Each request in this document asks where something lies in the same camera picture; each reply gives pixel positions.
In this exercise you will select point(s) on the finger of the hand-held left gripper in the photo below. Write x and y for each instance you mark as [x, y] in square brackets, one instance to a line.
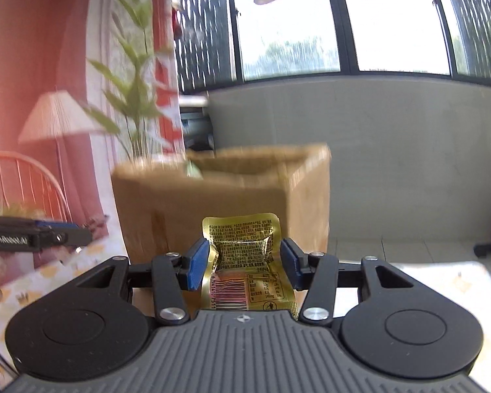
[65, 238]
[53, 225]

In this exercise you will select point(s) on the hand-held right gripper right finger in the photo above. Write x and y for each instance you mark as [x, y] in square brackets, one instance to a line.
[291, 264]

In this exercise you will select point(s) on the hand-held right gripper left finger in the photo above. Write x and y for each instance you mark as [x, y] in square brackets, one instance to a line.
[198, 264]

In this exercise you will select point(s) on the gold snack packet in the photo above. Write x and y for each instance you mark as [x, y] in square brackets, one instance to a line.
[245, 262]

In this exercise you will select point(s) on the plastic-lined brown cardboard box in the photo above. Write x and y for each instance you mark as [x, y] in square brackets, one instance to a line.
[229, 196]

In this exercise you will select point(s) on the printed yellow tablecloth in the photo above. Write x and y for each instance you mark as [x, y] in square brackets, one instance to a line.
[98, 256]

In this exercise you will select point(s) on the green snack packet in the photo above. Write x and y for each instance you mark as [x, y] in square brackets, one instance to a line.
[194, 170]

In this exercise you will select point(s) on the dark appliance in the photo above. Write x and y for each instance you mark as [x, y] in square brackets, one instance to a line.
[196, 131]

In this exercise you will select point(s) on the printed red floral curtain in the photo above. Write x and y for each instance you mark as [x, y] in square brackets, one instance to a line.
[45, 49]

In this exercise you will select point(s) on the black perforated window screen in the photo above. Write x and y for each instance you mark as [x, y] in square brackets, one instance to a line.
[204, 28]

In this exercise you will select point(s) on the black window frame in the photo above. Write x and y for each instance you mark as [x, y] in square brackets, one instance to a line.
[343, 16]

